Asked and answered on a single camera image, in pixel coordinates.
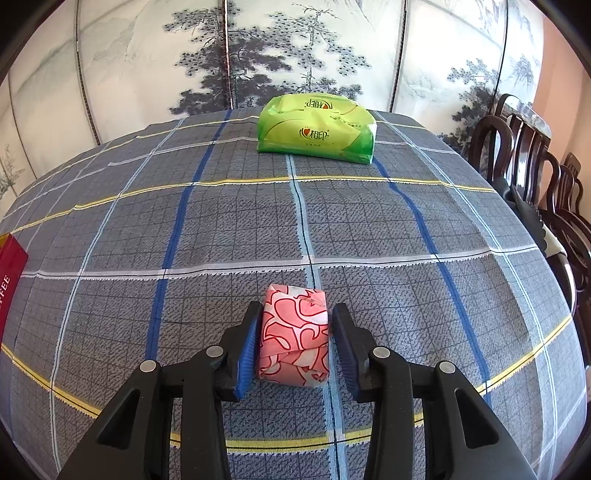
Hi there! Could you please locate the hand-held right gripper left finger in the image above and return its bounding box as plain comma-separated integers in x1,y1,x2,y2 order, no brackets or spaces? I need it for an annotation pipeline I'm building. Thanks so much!
57,300,264,480

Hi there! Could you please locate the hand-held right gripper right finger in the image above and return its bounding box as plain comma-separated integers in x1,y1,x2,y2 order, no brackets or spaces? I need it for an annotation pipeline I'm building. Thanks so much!
331,302,537,480

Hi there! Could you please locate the pink patterned snack packet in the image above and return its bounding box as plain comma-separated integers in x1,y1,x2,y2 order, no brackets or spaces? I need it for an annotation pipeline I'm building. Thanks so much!
255,284,331,387

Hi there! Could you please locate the red tin box gold inside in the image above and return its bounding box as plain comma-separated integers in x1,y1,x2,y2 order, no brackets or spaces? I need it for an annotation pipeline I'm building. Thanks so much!
0,233,29,344

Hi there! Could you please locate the blue grey plaid tablecloth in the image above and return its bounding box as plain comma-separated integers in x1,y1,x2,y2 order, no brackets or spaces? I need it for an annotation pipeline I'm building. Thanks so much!
0,107,583,480

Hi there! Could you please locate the green tissue pack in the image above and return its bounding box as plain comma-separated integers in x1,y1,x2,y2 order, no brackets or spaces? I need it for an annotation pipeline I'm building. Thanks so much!
256,93,377,166

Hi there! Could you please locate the black and white bag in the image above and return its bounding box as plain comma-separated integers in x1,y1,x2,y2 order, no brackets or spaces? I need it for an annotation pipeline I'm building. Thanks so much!
496,182,566,259

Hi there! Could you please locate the dark wooden chair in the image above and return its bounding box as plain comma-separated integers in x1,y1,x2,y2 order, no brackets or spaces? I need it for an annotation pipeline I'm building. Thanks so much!
536,152,591,324
466,95,555,204

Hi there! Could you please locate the painted folding screen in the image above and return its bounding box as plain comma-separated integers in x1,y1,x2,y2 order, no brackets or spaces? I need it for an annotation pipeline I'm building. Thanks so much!
0,0,546,217

